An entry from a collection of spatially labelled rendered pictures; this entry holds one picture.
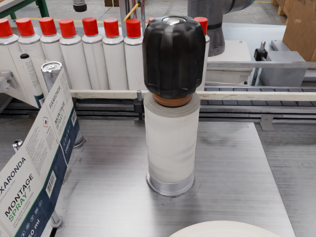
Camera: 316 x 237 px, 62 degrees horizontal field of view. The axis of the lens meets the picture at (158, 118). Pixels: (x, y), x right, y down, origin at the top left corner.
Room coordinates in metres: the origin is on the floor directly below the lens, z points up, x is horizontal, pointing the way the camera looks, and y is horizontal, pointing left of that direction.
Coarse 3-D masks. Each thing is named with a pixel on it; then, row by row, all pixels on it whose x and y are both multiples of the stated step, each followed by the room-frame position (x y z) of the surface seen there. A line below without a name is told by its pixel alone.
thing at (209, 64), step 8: (208, 64) 0.63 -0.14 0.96; (216, 64) 0.62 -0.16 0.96; (224, 64) 0.62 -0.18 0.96; (232, 64) 0.62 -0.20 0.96; (240, 64) 0.62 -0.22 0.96; (248, 64) 0.62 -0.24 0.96; (256, 64) 0.62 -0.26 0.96; (264, 64) 0.62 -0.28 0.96; (272, 64) 0.62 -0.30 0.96; (280, 64) 0.62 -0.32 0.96; (288, 64) 0.61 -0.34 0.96; (296, 64) 0.61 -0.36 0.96; (304, 64) 0.61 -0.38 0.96; (312, 64) 0.61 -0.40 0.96
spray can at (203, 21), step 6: (198, 18) 0.61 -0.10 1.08; (204, 18) 0.60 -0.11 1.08; (204, 24) 0.59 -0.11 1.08; (204, 30) 0.59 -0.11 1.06; (204, 60) 0.58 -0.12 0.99; (204, 66) 0.58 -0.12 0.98; (204, 72) 0.58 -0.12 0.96; (204, 78) 0.59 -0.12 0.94; (204, 84) 0.59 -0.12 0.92; (198, 90) 0.58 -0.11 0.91
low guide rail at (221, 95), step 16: (80, 96) 0.57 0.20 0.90; (96, 96) 0.57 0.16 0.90; (112, 96) 0.57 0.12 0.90; (128, 96) 0.56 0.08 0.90; (144, 96) 0.56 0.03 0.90; (208, 96) 0.55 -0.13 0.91; (224, 96) 0.55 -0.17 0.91; (240, 96) 0.55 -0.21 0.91; (256, 96) 0.55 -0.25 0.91; (272, 96) 0.54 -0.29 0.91; (288, 96) 0.54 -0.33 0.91; (304, 96) 0.54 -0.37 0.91
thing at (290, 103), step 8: (208, 88) 0.63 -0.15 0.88; (216, 88) 0.63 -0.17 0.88; (224, 88) 0.63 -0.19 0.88; (240, 88) 0.63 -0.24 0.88; (248, 88) 0.62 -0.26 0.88; (256, 88) 0.62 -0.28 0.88; (264, 88) 0.62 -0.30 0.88; (272, 88) 0.62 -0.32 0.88; (280, 88) 0.62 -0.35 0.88; (288, 88) 0.62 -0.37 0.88; (296, 88) 0.62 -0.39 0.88; (304, 88) 0.62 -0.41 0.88; (312, 88) 0.62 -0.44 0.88; (200, 104) 0.55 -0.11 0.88; (208, 104) 0.56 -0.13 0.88; (216, 104) 0.55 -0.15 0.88; (224, 104) 0.55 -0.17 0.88; (232, 104) 0.55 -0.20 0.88; (240, 104) 0.55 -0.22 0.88; (248, 104) 0.55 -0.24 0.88; (256, 104) 0.55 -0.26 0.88; (264, 104) 0.55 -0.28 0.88; (272, 104) 0.55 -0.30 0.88; (280, 104) 0.55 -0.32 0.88; (288, 104) 0.55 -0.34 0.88; (296, 104) 0.54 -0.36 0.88; (304, 104) 0.54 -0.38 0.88; (312, 104) 0.54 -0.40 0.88
